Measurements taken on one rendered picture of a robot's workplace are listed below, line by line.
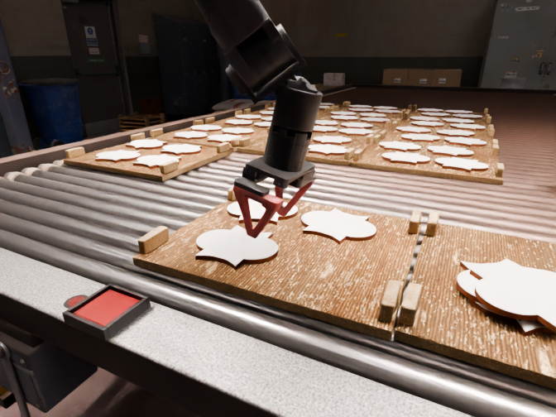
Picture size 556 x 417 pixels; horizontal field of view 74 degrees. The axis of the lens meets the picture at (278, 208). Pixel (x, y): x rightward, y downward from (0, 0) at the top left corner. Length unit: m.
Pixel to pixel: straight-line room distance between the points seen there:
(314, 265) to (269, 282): 0.08
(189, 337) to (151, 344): 0.04
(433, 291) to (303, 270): 0.18
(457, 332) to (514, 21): 6.61
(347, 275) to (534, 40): 6.58
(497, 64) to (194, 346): 6.71
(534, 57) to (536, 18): 0.52
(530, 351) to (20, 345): 0.69
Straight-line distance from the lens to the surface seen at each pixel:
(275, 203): 0.46
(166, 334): 0.50
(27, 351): 0.70
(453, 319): 0.52
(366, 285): 0.55
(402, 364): 0.46
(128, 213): 0.88
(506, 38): 6.97
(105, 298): 0.57
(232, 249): 0.61
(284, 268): 0.57
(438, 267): 0.62
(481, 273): 0.58
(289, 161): 0.49
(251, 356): 0.46
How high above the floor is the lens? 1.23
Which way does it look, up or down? 22 degrees down
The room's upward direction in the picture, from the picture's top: straight up
